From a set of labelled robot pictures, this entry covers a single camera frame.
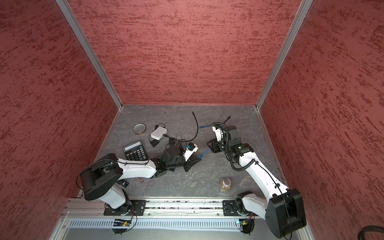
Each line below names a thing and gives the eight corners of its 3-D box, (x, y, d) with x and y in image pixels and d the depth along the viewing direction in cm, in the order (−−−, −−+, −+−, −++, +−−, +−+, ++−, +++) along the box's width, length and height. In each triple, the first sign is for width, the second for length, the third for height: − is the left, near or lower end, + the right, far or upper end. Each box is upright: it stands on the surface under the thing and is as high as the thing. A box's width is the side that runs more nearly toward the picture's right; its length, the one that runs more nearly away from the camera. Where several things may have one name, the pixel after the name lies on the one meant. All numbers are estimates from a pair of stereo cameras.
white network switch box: (151, 137, 103) (150, 134, 100) (160, 127, 108) (159, 124, 106) (159, 141, 101) (157, 138, 98) (167, 131, 106) (166, 129, 103)
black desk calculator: (129, 167, 90) (127, 165, 87) (124, 149, 97) (122, 147, 94) (148, 159, 93) (146, 156, 90) (142, 142, 101) (140, 139, 98)
